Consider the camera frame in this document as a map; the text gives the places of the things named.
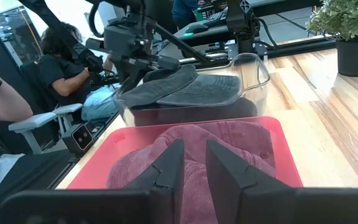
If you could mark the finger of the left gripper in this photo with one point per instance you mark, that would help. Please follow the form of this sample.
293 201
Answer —
129 80

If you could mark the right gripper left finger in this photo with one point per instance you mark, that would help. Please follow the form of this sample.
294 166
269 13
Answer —
168 177

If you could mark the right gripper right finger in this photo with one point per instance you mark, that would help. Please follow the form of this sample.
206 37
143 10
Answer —
232 177

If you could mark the black baseball cap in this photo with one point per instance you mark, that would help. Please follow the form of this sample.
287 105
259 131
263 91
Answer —
182 90

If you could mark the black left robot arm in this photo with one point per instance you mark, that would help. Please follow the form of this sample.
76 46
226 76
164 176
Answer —
244 31

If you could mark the red plastic bin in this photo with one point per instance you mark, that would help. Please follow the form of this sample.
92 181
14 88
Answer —
129 140

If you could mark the grey chair armrest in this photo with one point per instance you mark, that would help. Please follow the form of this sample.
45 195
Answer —
33 119
68 108

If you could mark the black mouse with green light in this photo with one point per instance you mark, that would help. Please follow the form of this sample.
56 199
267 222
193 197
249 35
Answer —
196 28

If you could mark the clear plastic bin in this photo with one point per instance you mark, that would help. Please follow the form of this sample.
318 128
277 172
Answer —
259 93

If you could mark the grey desk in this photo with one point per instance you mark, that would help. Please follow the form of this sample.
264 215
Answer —
216 32

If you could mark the black keyboard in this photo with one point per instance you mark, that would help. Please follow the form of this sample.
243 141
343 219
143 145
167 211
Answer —
217 17

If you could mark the potted green plant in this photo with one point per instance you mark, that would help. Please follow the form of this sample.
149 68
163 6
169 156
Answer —
356 59

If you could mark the black depth camera box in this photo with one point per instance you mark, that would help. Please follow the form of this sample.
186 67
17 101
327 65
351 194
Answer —
81 138

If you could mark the black aluminium frame rail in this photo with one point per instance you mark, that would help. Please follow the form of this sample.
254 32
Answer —
61 177
300 46

